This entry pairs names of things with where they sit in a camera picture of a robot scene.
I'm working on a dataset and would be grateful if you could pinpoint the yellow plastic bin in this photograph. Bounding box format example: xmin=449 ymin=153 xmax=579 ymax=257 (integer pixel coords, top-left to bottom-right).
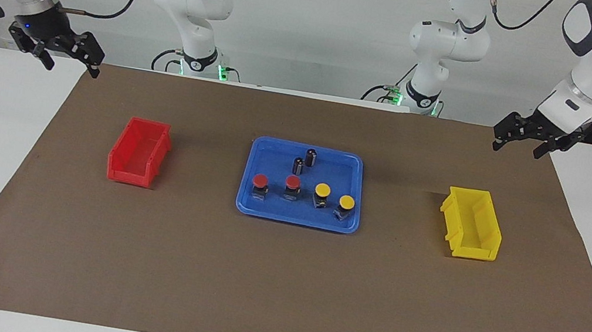
xmin=432 ymin=184 xmax=509 ymax=265

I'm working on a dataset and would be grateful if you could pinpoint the red plastic bin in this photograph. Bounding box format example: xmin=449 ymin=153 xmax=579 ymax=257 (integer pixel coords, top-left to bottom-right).
xmin=104 ymin=114 xmax=175 ymax=191

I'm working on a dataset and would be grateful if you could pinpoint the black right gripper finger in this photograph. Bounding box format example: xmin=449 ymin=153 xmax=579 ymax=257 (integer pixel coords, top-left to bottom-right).
xmin=83 ymin=55 xmax=106 ymax=80
xmin=29 ymin=46 xmax=57 ymax=72

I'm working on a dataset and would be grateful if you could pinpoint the black base cable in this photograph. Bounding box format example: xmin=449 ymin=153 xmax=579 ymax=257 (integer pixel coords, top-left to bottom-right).
xmin=360 ymin=56 xmax=417 ymax=109
xmin=150 ymin=45 xmax=184 ymax=75

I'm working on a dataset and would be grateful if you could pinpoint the brown paper mat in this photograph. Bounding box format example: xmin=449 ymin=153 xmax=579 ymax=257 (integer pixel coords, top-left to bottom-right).
xmin=0 ymin=47 xmax=592 ymax=332

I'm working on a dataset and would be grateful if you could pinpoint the black right base cable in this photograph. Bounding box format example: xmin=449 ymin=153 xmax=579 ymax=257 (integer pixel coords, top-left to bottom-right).
xmin=150 ymin=45 xmax=184 ymax=75

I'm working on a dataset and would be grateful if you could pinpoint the black left base cable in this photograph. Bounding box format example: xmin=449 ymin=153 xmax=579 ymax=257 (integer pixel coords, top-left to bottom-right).
xmin=360 ymin=56 xmax=417 ymax=109

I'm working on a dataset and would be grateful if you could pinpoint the yellow push button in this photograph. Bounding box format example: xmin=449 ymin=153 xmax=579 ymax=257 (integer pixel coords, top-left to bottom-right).
xmin=311 ymin=182 xmax=333 ymax=210
xmin=331 ymin=194 xmax=357 ymax=223

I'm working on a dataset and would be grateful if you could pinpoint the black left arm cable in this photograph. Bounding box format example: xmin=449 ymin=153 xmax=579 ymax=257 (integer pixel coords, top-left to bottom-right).
xmin=482 ymin=0 xmax=560 ymax=38

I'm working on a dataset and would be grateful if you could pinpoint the red push button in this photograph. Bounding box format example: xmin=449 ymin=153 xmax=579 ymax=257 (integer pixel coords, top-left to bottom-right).
xmin=249 ymin=173 xmax=271 ymax=201
xmin=282 ymin=174 xmax=304 ymax=202

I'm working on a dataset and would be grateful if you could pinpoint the blue plastic tray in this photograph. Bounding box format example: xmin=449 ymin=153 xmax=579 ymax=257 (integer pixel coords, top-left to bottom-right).
xmin=233 ymin=133 xmax=371 ymax=236

